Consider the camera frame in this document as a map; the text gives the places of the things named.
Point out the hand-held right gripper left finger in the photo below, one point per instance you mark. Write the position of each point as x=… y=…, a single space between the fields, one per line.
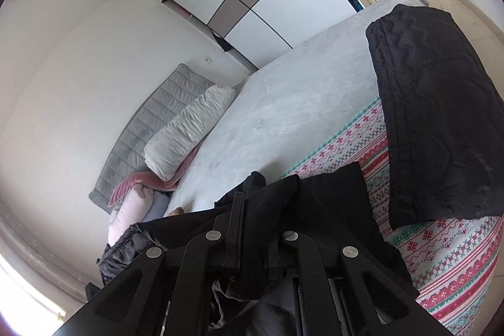
x=236 y=225

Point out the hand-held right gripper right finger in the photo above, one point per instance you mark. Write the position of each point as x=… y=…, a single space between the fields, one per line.
x=277 y=259

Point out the large black fleece-lined coat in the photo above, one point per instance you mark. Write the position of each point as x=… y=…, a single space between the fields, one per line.
x=334 y=202

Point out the brown furry folded garment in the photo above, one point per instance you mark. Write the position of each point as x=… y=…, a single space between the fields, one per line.
x=176 y=211

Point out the light blue folded garment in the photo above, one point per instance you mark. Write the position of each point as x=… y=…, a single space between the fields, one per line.
x=157 y=208

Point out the white pillow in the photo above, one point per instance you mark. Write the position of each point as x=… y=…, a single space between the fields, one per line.
x=185 y=131

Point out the pale pink folded garment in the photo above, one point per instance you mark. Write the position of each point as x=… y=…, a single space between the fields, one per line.
x=126 y=214

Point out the pink pillow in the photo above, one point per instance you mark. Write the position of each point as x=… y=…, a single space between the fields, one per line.
x=130 y=186

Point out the grey quilted headboard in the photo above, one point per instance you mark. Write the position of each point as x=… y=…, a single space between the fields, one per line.
x=141 y=123

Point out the white fleece patterned blanket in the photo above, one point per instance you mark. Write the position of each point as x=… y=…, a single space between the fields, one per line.
x=295 y=96

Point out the black quilted jacket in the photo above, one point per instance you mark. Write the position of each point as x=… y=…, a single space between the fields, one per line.
x=433 y=103

